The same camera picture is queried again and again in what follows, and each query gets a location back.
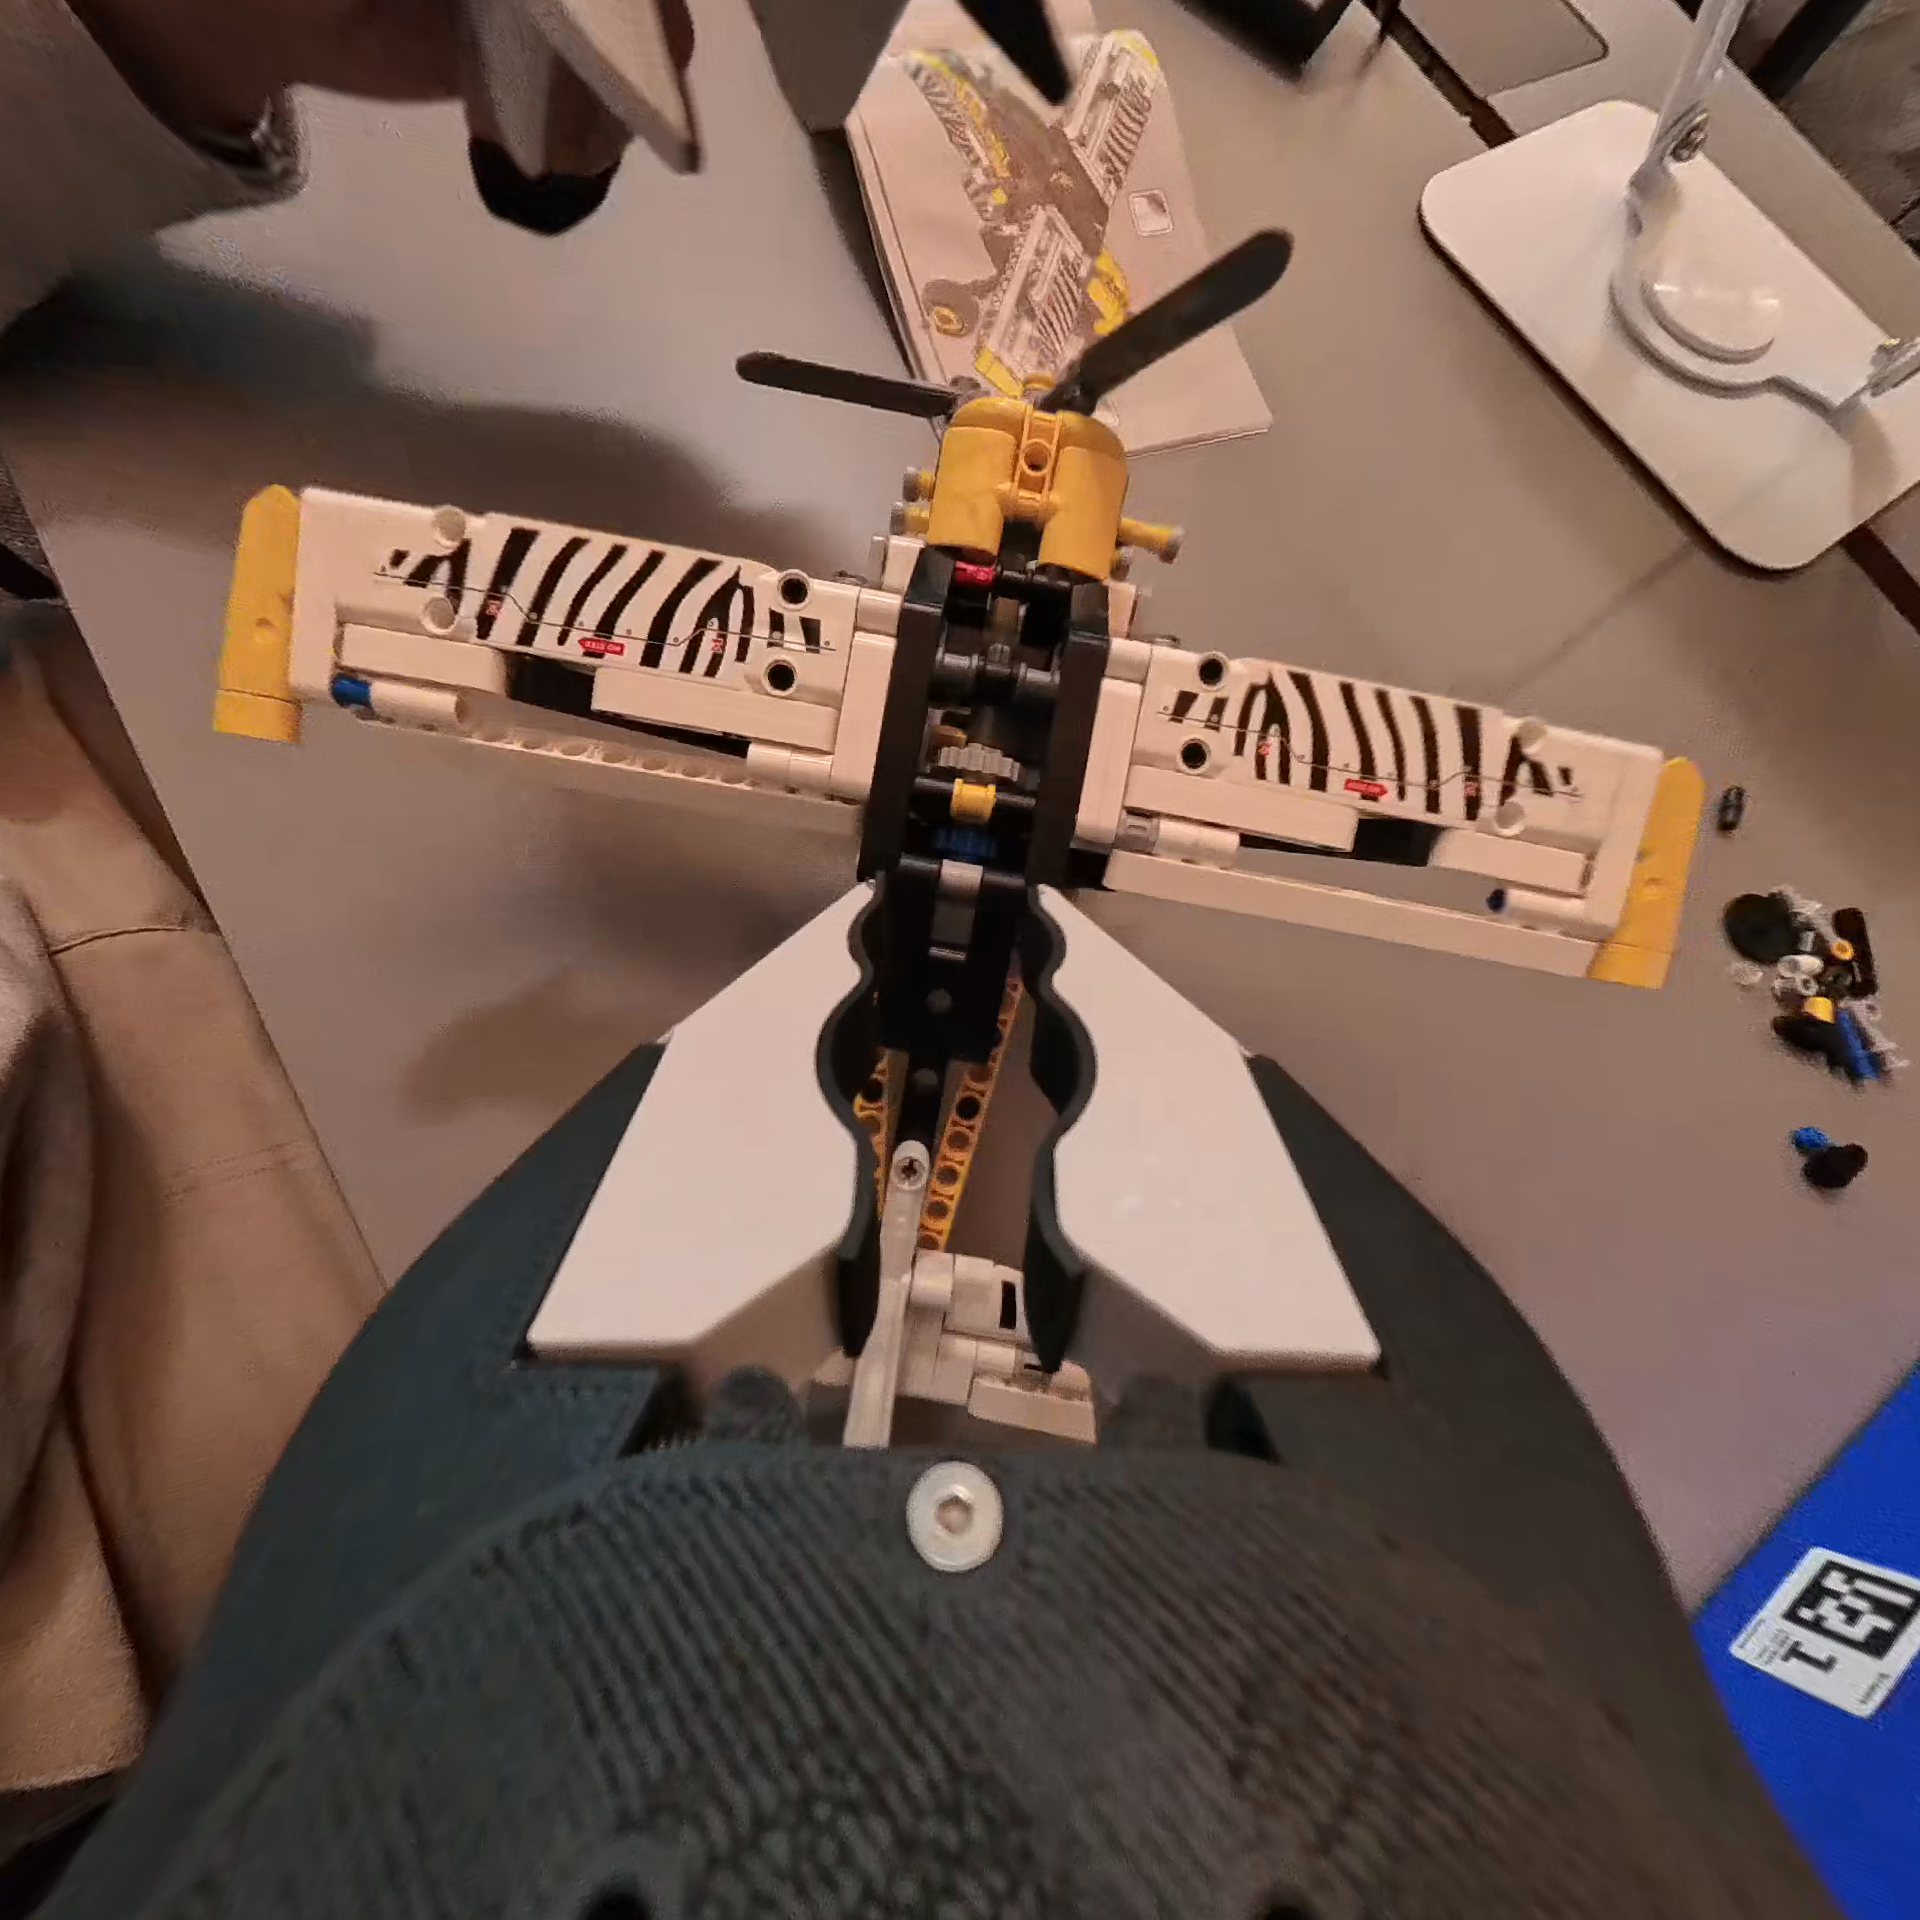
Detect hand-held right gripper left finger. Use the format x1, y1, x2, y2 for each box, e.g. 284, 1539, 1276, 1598
525, 882, 888, 1389

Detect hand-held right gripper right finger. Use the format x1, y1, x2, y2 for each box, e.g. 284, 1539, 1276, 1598
1027, 896, 1384, 1377

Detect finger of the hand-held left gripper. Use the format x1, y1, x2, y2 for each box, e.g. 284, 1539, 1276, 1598
748, 0, 905, 137

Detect lego instruction booklet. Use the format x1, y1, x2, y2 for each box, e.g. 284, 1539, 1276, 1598
844, 30, 1277, 462

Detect lego airplane model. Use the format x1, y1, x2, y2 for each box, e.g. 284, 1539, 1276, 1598
211, 229, 1707, 1450

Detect person's left forearm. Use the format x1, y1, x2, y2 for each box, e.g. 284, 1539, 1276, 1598
0, 0, 308, 350

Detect loose small lego pieces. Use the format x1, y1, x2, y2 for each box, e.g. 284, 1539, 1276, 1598
1713, 779, 1881, 1197

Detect person's beige trousers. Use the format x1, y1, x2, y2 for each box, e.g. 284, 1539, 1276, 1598
0, 599, 395, 1800

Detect white monitor stand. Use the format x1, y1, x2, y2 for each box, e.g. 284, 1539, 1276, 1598
1416, 0, 1920, 575

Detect blue plastic bin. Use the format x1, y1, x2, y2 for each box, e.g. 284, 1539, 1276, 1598
1687, 1410, 1920, 1920

